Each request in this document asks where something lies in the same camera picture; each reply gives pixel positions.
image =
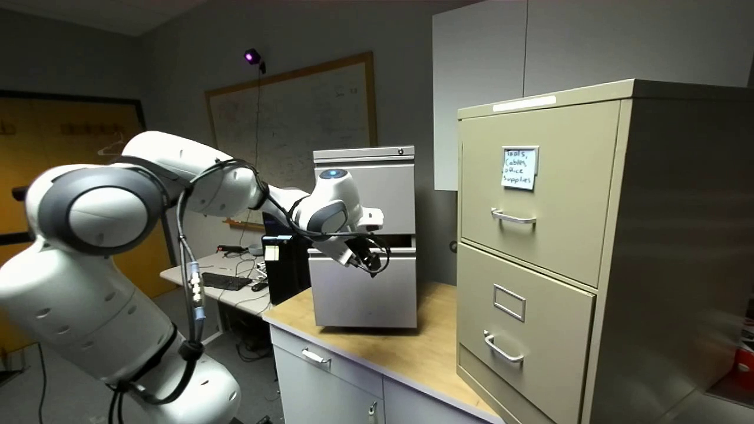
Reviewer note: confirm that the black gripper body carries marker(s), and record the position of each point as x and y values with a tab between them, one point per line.
361	250

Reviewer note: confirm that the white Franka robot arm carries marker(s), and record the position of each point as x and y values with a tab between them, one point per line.
96	308

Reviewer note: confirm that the white file cabinet bottom drawer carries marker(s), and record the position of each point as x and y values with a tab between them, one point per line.
368	295

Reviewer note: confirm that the white file cabinet drawer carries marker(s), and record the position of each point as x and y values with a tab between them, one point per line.
368	295
393	196

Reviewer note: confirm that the white file cabinet top drawer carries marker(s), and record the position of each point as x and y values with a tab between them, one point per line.
393	196

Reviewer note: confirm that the white small file cabinet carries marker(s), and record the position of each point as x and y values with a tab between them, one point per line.
393	157

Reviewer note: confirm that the grey base cabinet wooden top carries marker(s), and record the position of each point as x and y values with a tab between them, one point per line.
332	378

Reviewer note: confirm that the beige drawer with note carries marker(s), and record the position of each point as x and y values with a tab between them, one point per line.
567	237

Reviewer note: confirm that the beige drawer with empty label holder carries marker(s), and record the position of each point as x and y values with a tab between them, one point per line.
543	354

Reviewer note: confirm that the beige tall file cabinet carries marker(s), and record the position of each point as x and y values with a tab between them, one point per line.
676	237

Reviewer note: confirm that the black computer tower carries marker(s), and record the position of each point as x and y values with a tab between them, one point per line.
283	268

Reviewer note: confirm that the black keyboard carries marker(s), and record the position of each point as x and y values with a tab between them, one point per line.
226	282

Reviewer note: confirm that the grey office desk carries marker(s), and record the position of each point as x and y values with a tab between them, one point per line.
228	295

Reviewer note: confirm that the wood-framed whiteboard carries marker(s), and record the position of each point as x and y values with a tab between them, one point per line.
307	110

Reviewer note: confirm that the handwritten white note card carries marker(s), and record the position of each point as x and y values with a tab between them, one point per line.
520	168

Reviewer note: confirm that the yellow door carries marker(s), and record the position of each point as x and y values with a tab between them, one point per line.
49	130

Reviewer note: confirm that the red object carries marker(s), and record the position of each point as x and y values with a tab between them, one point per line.
745	362

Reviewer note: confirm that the camera with purple light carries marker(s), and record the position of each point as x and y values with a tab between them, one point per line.
253	58

